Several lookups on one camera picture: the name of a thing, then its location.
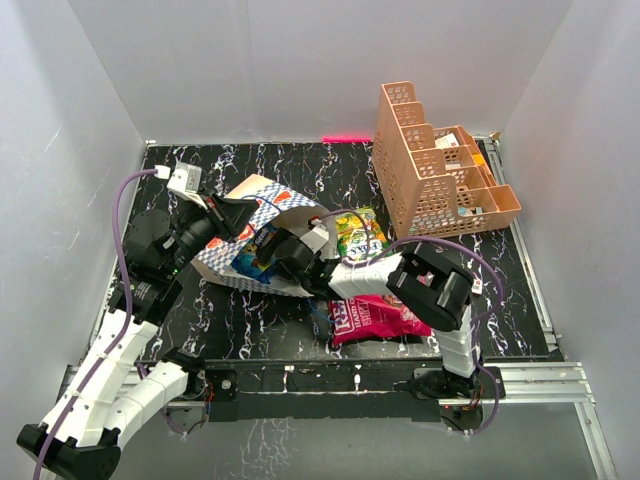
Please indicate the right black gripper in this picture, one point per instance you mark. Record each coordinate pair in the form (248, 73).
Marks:
(267, 252)

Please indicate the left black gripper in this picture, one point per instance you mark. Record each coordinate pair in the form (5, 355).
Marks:
(232, 213)

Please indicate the blue checkered paper bag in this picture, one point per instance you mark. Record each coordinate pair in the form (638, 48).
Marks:
(285, 224)

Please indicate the green yellow snack bag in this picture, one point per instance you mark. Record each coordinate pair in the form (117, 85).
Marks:
(354, 241)

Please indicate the pink REAL chips bag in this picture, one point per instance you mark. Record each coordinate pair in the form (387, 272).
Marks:
(373, 316)

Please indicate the blue snack bag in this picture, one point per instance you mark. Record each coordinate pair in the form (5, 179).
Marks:
(253, 261)

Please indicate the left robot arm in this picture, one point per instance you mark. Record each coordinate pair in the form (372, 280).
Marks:
(83, 436)

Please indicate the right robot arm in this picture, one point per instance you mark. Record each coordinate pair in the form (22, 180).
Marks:
(431, 286)

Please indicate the pink tape strip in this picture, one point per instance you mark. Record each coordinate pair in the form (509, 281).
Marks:
(344, 139)

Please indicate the orange plastic file organizer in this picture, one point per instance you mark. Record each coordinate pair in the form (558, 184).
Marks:
(434, 181)

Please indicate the small red white box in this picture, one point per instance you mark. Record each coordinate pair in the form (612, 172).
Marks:
(477, 287)

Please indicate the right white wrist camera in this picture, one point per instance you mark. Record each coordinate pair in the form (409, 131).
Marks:
(318, 239)

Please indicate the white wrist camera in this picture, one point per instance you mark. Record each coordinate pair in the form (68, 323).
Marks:
(318, 239)
(183, 180)

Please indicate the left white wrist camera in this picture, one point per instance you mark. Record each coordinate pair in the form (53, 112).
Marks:
(183, 180)

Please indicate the aluminium base frame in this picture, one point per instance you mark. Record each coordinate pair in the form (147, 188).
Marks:
(272, 360)

